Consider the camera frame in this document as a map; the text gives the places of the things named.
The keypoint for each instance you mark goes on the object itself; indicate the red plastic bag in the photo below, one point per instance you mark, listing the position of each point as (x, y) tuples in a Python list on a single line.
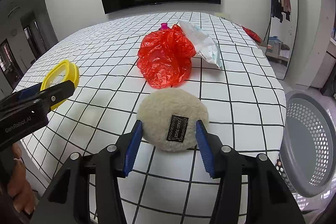
[(164, 57)]

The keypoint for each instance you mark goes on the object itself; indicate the grey perforated laundry basket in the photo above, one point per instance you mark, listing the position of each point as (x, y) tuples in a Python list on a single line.
[(306, 161)]

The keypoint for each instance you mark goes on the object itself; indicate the yellow plastic lid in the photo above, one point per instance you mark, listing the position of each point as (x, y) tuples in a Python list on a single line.
[(64, 71)]

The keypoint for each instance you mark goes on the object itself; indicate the person's left hand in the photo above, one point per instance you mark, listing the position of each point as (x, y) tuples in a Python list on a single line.
[(18, 187)]

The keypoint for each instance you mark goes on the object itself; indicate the red bag on cabinet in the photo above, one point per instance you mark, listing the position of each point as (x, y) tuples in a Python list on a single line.
[(252, 35)]

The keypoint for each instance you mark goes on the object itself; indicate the pink plastic shuttlecock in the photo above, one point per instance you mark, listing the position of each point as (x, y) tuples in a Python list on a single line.
[(164, 26)]

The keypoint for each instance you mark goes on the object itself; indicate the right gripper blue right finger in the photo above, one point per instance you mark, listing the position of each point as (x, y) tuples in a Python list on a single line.
[(205, 148)]

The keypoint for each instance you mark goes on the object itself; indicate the tall standing mirror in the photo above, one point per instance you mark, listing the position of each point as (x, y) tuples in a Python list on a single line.
[(280, 37)]

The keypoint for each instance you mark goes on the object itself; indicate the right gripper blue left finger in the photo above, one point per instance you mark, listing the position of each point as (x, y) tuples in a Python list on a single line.
[(135, 137)]

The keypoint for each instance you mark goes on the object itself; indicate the baby wipes packet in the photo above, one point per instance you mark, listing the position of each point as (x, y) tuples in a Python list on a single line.
[(204, 45)]

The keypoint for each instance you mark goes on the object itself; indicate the beige fluffy round pad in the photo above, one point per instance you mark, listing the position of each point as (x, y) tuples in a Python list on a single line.
[(172, 118)]

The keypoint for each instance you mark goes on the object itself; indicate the white grid tablecloth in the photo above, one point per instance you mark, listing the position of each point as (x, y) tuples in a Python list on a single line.
[(245, 102)]

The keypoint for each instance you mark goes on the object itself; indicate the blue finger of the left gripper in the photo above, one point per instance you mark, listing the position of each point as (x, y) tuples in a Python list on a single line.
[(29, 92), (55, 95)]

